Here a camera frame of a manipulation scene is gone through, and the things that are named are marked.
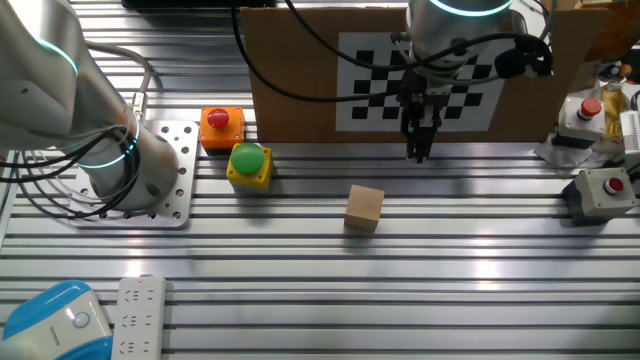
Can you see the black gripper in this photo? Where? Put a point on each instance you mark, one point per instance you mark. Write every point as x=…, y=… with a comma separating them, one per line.
x=419, y=97

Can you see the wooden cube block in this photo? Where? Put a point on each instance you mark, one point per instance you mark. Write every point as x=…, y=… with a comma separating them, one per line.
x=364, y=207

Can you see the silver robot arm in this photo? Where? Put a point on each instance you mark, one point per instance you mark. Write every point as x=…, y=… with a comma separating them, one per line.
x=50, y=90

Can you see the checkerboard calibration paper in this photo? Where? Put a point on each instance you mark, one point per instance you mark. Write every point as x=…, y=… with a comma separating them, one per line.
x=480, y=107

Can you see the brown cardboard board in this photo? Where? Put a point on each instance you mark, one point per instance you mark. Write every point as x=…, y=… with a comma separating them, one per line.
x=295, y=75

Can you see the grey box tall red button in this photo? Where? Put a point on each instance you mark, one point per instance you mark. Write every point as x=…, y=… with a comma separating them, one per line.
x=580, y=122

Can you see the yellow box green button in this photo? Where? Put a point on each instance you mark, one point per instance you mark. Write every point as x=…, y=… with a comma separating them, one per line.
x=248, y=165

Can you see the grey box flat red button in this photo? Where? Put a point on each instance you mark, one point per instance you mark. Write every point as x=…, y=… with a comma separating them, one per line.
x=602, y=192

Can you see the orange box red button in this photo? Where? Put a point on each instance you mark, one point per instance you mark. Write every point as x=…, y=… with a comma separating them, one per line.
x=221, y=127

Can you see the yellow plastic bag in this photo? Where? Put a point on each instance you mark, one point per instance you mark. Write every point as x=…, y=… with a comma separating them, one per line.
x=614, y=110

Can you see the small coloured balls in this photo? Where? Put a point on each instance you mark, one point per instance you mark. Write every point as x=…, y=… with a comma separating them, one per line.
x=619, y=70

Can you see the brown cardboard box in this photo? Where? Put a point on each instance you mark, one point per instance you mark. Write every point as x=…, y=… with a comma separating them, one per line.
x=612, y=25

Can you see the white power strip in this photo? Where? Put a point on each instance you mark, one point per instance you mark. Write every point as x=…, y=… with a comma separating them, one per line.
x=138, y=320

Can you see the blue and white device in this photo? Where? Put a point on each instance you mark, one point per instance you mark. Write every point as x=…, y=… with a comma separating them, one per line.
x=50, y=325

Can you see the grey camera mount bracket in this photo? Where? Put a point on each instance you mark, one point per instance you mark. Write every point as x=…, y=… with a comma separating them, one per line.
x=518, y=22

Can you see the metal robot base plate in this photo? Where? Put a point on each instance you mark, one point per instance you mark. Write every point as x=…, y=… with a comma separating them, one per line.
x=182, y=165

